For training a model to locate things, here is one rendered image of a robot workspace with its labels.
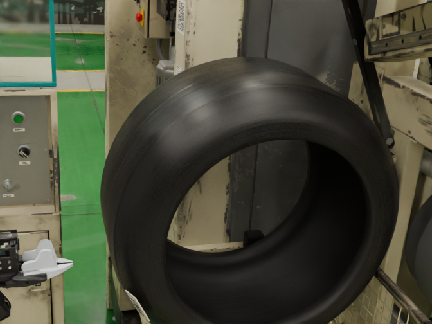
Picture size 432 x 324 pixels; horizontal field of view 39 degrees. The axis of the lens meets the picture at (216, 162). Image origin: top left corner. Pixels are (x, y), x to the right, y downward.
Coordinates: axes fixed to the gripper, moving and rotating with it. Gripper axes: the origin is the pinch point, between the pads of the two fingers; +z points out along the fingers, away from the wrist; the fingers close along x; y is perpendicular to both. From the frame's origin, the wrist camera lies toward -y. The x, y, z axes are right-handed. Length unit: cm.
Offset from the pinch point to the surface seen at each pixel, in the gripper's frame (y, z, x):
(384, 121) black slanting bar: 20, 77, 21
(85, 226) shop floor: -109, 18, 219
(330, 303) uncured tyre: -6, 50, -12
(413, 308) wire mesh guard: -9, 69, -13
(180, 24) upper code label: 40, 28, 34
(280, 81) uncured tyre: 38, 37, -7
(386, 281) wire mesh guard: -9, 69, -3
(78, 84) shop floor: -110, 33, 538
